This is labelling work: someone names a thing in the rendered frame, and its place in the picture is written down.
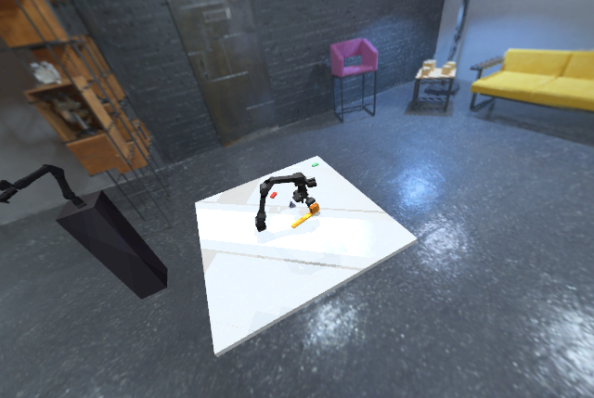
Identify orange bar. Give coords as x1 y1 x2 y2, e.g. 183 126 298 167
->
291 203 319 229

